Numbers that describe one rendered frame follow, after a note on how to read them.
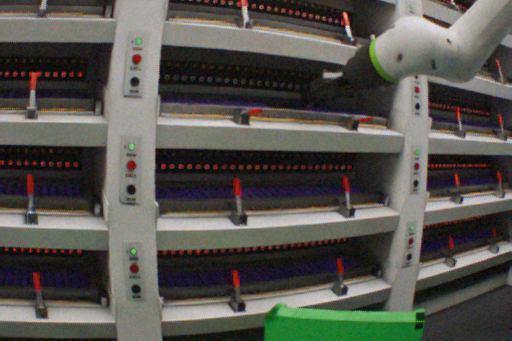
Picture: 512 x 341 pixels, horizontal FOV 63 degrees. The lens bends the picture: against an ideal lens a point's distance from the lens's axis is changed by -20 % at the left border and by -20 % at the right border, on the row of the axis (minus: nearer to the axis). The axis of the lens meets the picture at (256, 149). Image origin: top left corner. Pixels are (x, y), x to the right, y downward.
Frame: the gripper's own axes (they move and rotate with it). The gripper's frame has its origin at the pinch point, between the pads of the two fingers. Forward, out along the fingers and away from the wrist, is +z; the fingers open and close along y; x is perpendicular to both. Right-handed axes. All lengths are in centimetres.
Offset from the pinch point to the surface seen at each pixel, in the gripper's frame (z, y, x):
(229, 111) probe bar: 0.1, 20.9, 4.6
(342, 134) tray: -3.7, -3.3, 9.2
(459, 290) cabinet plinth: 11, -61, 55
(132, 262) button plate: 2, 42, 34
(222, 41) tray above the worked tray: -6.9, 24.8, -7.6
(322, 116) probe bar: 0.0, -1.1, 4.4
